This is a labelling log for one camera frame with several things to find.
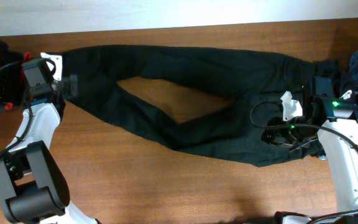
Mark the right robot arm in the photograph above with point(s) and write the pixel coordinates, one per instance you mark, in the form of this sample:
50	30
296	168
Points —
331	120

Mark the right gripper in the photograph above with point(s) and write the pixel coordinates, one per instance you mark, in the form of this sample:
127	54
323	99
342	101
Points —
276	136

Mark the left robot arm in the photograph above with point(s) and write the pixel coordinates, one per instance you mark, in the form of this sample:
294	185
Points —
32	187

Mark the black trousers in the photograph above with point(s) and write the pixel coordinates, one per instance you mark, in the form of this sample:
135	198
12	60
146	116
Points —
201	101

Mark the black clothes stack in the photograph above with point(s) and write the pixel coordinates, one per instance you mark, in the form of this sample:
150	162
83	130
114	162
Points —
11	77

